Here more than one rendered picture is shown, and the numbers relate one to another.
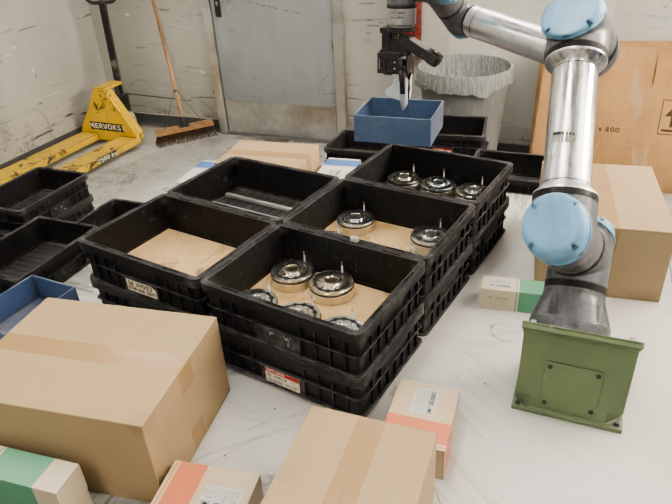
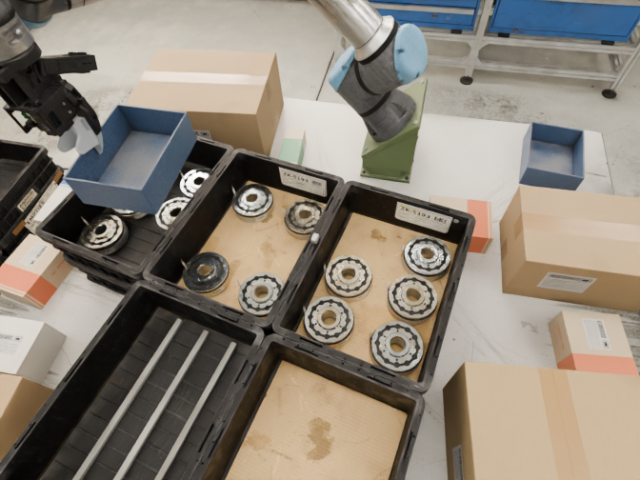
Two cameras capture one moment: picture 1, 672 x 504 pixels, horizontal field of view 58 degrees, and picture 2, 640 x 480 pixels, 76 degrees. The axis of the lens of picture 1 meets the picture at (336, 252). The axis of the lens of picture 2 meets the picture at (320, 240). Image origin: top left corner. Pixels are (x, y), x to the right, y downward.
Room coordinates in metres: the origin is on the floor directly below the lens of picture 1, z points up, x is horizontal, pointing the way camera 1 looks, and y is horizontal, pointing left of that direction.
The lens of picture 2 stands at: (1.26, 0.43, 1.64)
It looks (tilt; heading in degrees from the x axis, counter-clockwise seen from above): 56 degrees down; 265
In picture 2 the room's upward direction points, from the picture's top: 5 degrees counter-clockwise
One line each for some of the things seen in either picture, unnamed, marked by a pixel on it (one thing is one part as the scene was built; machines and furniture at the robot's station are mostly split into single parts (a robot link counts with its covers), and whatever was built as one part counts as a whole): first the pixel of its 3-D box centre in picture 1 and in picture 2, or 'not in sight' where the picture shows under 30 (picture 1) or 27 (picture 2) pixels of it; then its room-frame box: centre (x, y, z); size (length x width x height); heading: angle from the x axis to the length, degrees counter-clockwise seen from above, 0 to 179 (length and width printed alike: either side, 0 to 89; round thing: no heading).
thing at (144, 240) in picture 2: (428, 189); (150, 203); (1.61, -0.28, 0.87); 0.40 x 0.30 x 0.11; 57
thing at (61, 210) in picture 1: (44, 233); not in sight; (2.45, 1.30, 0.37); 0.40 x 0.30 x 0.45; 157
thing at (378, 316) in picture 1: (313, 275); (380, 271); (1.11, 0.05, 0.92); 0.40 x 0.30 x 0.02; 57
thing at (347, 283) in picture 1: (331, 282); (348, 274); (1.17, 0.01, 0.86); 0.10 x 0.10 x 0.01
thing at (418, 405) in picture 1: (420, 426); (457, 224); (0.83, -0.14, 0.74); 0.16 x 0.12 x 0.07; 159
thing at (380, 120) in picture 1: (399, 120); (135, 156); (1.54, -0.18, 1.10); 0.20 x 0.15 x 0.07; 68
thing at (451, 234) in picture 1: (379, 217); (250, 227); (1.36, -0.11, 0.92); 0.40 x 0.30 x 0.02; 57
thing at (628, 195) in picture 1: (595, 225); (211, 105); (1.46, -0.72, 0.80); 0.40 x 0.30 x 0.20; 163
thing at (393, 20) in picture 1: (400, 17); (2, 38); (1.63, -0.20, 1.34); 0.08 x 0.08 x 0.05
